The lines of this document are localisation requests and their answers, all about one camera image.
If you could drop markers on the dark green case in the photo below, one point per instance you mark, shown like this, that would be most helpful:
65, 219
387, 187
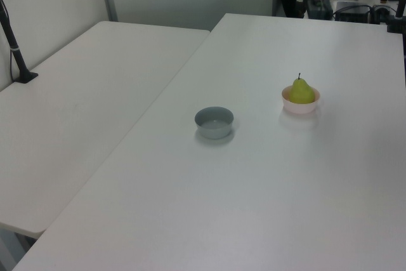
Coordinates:
322, 7

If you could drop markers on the black equipment box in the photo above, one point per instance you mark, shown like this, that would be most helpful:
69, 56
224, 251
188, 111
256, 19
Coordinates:
352, 12

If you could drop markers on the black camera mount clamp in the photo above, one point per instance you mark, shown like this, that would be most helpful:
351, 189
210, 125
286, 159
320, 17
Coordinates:
395, 23

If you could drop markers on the green pear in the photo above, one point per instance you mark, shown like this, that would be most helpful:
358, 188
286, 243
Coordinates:
301, 93

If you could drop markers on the white side table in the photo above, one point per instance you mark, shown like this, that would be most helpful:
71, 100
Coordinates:
79, 109

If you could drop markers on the grey bowl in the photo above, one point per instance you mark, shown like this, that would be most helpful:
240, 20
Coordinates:
213, 129

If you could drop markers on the pink bowl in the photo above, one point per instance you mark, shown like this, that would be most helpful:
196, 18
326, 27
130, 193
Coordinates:
298, 109

